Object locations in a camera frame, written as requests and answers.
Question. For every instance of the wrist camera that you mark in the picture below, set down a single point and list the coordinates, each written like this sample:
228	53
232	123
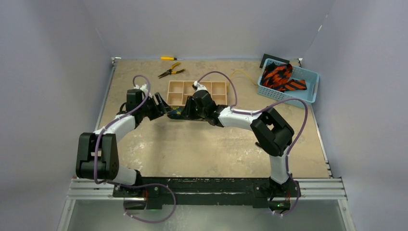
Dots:
145	88
197	86

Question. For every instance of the light blue plastic basket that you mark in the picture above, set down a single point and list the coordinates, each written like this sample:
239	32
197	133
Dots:
310	77

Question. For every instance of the yellow black pliers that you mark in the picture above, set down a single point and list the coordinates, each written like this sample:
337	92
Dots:
171	70

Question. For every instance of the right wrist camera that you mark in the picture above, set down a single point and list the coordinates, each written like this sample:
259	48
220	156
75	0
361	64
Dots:
197	86

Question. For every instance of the yellow handled screwdriver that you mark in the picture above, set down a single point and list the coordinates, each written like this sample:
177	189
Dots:
165	58

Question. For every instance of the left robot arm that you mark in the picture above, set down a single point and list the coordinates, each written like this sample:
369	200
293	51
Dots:
97	153

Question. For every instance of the black base frame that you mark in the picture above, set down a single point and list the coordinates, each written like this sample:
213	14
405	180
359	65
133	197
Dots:
255	192

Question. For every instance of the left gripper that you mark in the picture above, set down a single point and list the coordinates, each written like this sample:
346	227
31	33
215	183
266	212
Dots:
158	111

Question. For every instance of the orange black striped tie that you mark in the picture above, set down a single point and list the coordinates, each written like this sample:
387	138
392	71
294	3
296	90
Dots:
278	77

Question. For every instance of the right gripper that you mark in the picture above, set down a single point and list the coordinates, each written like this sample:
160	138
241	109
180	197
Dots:
190	107

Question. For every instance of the blue floral tie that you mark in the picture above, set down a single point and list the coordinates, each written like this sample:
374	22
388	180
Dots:
180	113

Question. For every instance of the black handled cutters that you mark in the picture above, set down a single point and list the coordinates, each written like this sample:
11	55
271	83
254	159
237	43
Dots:
258	145

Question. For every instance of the wooden compartment tray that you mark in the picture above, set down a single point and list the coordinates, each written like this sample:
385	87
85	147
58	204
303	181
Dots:
179	91

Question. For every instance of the black flat box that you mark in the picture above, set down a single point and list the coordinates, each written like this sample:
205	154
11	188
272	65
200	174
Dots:
268	56

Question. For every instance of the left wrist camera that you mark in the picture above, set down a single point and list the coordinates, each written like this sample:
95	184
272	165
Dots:
145	88

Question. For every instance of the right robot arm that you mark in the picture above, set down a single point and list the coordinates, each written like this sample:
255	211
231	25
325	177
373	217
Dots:
273	133

